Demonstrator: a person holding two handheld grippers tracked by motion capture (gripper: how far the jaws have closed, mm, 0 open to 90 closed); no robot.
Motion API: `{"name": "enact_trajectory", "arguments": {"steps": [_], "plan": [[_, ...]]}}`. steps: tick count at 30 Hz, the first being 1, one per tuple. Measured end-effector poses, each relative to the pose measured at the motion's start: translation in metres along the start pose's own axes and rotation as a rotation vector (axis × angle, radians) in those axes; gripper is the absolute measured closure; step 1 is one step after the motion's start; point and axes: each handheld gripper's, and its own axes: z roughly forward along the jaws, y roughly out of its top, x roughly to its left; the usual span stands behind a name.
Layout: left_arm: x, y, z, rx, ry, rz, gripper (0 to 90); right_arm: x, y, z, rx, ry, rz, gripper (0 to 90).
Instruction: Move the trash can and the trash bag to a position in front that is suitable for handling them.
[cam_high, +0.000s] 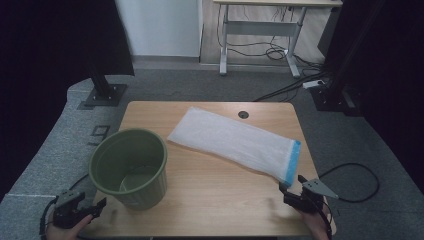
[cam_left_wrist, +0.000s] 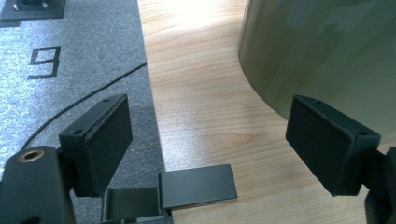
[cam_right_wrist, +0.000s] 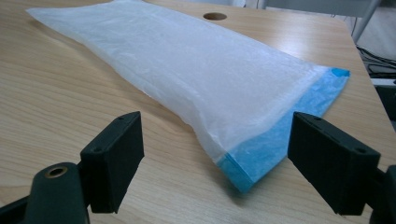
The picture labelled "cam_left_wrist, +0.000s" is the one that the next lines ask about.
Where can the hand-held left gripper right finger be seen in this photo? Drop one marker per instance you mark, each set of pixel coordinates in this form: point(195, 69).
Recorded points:
point(323, 146)

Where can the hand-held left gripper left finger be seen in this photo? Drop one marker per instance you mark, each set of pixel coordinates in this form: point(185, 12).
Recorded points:
point(99, 146)

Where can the green trash bin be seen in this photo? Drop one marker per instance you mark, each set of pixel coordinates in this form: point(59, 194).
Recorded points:
point(311, 46)

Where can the black stand base plate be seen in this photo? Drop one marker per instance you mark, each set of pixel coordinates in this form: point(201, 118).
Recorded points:
point(31, 15)

